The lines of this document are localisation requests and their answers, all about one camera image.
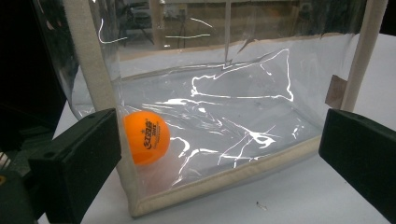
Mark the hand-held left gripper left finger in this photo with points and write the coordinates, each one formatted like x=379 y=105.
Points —
x=74 y=168

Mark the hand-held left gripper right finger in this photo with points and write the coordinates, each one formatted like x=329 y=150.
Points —
x=361 y=158

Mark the orange table tennis ball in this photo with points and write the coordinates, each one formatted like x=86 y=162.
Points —
x=146 y=137

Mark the black tripod stand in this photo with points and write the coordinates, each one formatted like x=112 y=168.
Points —
x=137 y=18

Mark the transparent bag with beige trim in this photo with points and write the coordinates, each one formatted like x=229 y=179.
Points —
x=243 y=124

